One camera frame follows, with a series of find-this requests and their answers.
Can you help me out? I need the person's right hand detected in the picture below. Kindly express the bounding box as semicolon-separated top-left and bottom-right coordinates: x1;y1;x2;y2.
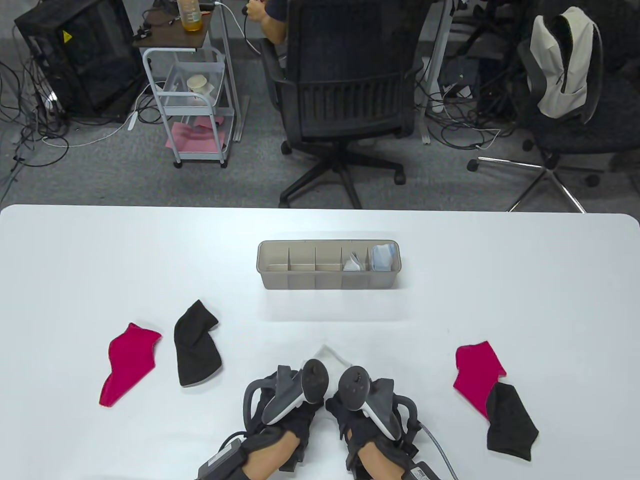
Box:
325;395;418;471

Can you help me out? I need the person's left hand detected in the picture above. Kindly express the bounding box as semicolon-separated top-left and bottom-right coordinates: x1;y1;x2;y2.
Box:
244;400;322;473

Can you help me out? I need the grey tracking controller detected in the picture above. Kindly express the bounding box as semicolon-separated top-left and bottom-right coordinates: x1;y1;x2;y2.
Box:
338;366;401;441
262;358;330;426

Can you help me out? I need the black sock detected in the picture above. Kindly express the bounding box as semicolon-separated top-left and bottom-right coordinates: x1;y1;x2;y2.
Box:
174;299;222;387
486;382;540;462

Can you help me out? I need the pink sock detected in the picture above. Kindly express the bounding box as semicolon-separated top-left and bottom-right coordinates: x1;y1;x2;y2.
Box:
99;322;163;408
453;341;507;420

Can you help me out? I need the person's left forearm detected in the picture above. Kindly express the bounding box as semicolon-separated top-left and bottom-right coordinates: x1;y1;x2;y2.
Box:
242;432;301;480

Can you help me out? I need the person's right forearm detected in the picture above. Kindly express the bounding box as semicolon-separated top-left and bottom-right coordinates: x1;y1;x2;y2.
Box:
357;442;406;480

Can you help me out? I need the beige divided organizer box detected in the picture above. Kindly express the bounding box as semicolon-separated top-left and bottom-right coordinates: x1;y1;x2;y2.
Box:
256;240;401;291

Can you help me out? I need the pink cloth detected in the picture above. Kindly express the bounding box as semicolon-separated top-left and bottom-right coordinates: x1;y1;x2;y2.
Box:
165;116;228;153

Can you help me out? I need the black mesh office chair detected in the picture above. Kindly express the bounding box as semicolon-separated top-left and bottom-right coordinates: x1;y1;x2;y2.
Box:
260;0;426;210

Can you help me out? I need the cream cup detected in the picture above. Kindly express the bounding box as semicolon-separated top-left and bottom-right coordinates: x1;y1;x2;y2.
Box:
186;75;217;96

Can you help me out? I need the dark chair with chrome base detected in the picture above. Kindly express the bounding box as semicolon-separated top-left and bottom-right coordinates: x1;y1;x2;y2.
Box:
467;15;640;213

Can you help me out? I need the cream backpack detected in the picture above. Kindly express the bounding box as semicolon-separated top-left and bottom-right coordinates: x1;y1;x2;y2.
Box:
529;7;603;123

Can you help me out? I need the white rolling cart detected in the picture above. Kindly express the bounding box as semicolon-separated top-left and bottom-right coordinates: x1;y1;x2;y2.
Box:
132;5;236;168

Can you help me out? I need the bottle of orange liquid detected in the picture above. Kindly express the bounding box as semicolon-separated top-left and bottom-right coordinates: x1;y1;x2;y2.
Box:
176;0;203;32

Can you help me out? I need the black computer tower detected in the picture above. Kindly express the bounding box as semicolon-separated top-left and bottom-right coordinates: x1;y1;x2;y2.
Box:
14;0;146;123

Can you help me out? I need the grey cable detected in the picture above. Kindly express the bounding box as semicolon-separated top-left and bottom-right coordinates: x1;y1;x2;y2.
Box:
417;424;458;480

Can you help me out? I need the black cable tangle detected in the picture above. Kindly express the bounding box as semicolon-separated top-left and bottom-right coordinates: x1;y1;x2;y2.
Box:
0;47;71;201
415;47;523;151

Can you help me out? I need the white metal frame post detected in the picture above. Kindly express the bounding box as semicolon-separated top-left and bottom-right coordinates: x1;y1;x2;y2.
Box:
417;0;453;146
210;0;248;143

